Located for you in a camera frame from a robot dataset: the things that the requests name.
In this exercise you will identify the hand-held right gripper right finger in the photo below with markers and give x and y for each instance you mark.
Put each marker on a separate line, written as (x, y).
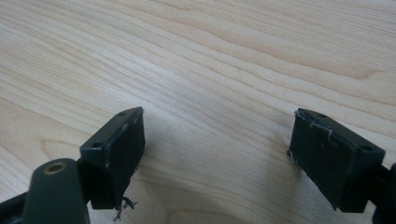
(330, 161)

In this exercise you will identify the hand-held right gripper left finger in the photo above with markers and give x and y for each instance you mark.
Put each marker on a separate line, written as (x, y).
(115, 161)

